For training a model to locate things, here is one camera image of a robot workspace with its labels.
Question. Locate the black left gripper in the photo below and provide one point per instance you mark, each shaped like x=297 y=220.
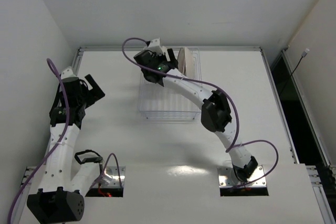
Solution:
x=89 y=92

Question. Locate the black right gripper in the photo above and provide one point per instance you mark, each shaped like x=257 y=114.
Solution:
x=170 y=57

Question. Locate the orange rimmed flower plate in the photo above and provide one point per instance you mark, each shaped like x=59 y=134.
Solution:
x=189 y=64

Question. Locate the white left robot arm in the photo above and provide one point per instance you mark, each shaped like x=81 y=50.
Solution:
x=67 y=179

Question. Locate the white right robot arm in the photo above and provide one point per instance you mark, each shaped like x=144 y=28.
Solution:
x=218 y=112

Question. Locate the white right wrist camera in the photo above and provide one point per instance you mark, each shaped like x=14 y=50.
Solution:
x=155 y=46

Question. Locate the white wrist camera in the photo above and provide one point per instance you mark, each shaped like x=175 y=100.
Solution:
x=155 y=46
x=67 y=73

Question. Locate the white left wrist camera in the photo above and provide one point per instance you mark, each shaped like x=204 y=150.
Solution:
x=67 y=73

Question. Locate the white wire dish rack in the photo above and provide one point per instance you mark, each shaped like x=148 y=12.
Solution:
x=159 y=103

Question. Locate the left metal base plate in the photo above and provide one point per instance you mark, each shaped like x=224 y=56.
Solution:
x=111 y=179

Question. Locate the metal base plate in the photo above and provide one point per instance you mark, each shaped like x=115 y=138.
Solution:
x=111 y=179
x=228 y=179

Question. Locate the black wall cable white plug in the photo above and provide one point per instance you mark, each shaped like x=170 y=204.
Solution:
x=303 y=55

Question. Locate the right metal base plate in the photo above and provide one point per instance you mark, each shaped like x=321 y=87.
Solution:
x=228 y=179

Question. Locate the aluminium table frame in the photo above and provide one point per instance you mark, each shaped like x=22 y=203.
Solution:
x=171 y=165

